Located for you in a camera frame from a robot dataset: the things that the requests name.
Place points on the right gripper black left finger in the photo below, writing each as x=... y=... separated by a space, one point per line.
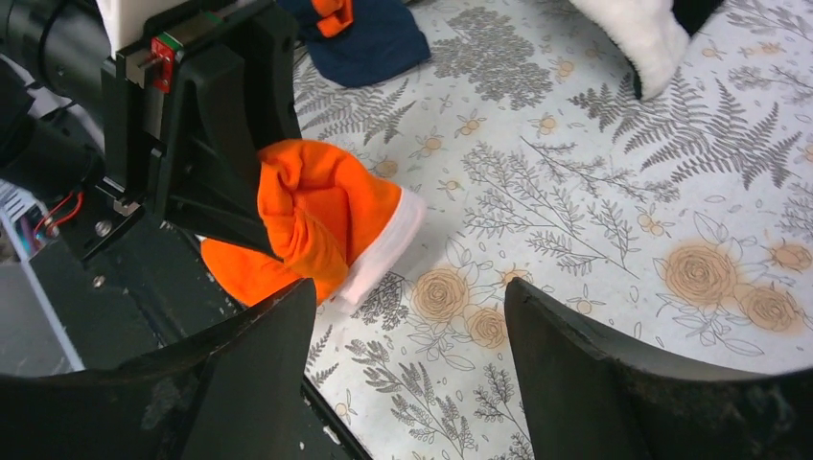
x=229 y=392

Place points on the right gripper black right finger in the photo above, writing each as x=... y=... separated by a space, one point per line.
x=592 y=392

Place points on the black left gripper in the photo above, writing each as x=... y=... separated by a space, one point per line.
x=188 y=106

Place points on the orange underwear white trim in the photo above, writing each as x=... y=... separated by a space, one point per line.
x=328 y=219

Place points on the navy underwear orange trim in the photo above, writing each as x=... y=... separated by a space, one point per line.
x=355 y=43

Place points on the floral bed sheet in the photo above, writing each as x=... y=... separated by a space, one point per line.
x=684 y=221

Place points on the black white checkered pillow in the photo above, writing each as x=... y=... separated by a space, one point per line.
x=653 y=35

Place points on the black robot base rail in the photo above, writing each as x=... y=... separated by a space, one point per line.
x=122 y=288

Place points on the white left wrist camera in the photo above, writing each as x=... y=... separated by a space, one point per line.
x=124 y=20

